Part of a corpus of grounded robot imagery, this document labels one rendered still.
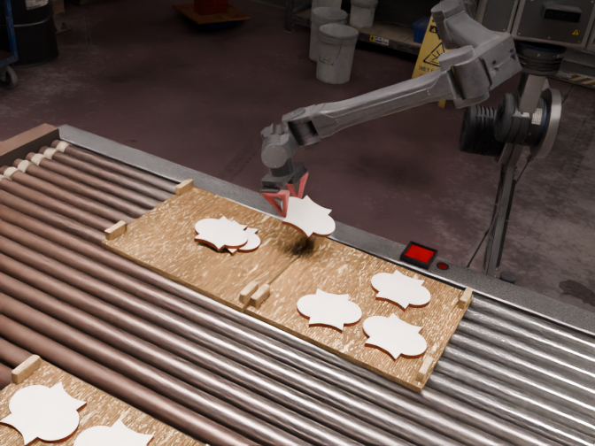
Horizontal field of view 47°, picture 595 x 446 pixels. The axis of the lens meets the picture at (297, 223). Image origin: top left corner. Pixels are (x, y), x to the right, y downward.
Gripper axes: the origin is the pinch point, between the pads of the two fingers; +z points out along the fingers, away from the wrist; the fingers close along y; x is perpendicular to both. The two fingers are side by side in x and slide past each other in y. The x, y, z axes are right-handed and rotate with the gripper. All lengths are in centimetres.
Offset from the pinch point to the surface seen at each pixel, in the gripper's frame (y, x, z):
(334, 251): -4.3, 6.8, 15.1
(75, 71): -217, -303, 31
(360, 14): -418, -171, 57
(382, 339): 19.9, 28.7, 19.0
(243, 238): 6.5, -11.4, 6.4
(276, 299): 19.7, 4.1, 12.8
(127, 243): 21.3, -34.2, 1.1
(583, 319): -16, 63, 35
